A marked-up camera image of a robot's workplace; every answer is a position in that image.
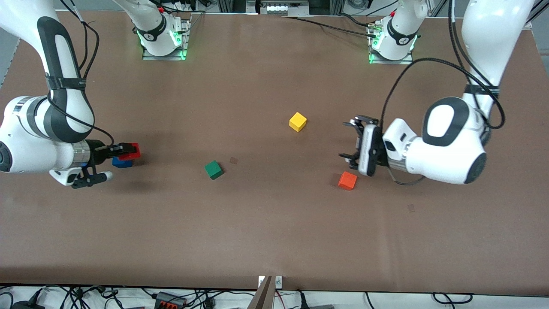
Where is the red wooden block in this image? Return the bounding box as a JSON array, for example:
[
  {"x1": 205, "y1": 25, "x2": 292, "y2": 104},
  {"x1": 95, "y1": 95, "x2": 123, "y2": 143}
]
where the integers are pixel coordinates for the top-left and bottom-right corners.
[{"x1": 118, "y1": 142, "x2": 141, "y2": 162}]

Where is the grey metal terminal unit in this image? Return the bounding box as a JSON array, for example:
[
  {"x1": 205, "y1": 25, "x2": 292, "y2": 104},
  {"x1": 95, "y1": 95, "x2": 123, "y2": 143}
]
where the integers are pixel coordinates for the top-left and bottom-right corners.
[{"x1": 257, "y1": 0, "x2": 310, "y2": 17}]

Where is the black orange connector block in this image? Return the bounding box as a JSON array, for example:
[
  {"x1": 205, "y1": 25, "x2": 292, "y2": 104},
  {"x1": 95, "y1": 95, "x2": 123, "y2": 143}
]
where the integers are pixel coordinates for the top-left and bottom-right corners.
[{"x1": 155, "y1": 292, "x2": 187, "y2": 309}]

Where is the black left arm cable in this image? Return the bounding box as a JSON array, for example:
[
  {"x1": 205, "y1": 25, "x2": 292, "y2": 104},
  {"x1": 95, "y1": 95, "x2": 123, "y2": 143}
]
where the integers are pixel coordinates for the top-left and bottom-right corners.
[{"x1": 380, "y1": 0, "x2": 507, "y2": 186}]

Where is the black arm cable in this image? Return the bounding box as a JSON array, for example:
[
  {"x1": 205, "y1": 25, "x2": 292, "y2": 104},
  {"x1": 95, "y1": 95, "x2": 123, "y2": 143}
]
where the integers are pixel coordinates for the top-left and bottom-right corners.
[
  {"x1": 45, "y1": 0, "x2": 115, "y2": 148},
  {"x1": 380, "y1": 0, "x2": 507, "y2": 186}
]

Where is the yellow wooden block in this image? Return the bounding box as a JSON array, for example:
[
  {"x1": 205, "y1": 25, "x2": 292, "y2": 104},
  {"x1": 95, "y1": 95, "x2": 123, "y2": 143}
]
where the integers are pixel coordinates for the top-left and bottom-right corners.
[{"x1": 289, "y1": 112, "x2": 308, "y2": 133}]

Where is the looped black cable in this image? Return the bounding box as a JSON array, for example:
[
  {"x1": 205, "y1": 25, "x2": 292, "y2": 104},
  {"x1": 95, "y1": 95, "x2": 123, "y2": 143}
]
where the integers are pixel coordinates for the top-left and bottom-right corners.
[{"x1": 432, "y1": 293, "x2": 474, "y2": 304}]

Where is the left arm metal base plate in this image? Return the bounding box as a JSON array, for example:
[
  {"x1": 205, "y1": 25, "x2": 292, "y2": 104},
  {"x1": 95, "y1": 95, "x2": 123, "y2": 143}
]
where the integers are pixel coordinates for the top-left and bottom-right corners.
[{"x1": 368, "y1": 26, "x2": 414, "y2": 65}]

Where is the orange wooden block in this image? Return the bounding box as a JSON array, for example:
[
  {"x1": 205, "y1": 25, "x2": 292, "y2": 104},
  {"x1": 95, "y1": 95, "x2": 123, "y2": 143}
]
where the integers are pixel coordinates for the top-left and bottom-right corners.
[{"x1": 338, "y1": 171, "x2": 358, "y2": 191}]

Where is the brown table mat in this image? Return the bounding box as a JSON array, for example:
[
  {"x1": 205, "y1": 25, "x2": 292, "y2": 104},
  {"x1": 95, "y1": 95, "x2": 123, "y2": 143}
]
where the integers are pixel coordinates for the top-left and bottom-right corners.
[{"x1": 0, "y1": 11, "x2": 549, "y2": 297}]

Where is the brown wooden strip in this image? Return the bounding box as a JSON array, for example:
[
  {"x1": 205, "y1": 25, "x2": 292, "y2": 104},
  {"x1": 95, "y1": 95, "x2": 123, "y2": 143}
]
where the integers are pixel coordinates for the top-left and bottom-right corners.
[{"x1": 248, "y1": 276, "x2": 275, "y2": 309}]

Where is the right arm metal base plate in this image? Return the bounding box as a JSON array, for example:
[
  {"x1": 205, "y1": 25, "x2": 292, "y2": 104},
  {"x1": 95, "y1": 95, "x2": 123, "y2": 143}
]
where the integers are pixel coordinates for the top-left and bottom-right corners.
[{"x1": 142, "y1": 17, "x2": 191, "y2": 61}]

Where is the long black cable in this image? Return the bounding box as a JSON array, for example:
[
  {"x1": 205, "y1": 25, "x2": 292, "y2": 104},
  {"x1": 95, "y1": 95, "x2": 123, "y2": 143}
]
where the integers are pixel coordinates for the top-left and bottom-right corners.
[{"x1": 281, "y1": 15, "x2": 378, "y2": 38}]

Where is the aluminium frame profile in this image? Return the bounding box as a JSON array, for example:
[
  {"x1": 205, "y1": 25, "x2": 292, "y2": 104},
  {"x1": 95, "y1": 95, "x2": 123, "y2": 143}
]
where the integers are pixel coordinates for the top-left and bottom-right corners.
[{"x1": 217, "y1": 0, "x2": 258, "y2": 13}]

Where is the green wooden block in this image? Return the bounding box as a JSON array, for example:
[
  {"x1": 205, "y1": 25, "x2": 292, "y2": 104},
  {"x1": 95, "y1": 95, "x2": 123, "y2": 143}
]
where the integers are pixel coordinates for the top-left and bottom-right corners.
[{"x1": 204, "y1": 160, "x2": 224, "y2": 180}]

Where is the aluminium corner bracket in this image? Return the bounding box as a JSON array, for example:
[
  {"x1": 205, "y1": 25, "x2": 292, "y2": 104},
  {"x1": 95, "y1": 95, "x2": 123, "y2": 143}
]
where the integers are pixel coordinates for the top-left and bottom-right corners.
[{"x1": 525, "y1": 0, "x2": 549, "y2": 30}]

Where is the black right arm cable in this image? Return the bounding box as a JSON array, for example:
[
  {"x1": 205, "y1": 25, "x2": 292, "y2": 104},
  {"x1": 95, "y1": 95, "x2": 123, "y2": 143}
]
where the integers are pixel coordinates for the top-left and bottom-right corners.
[{"x1": 45, "y1": 0, "x2": 115, "y2": 148}]

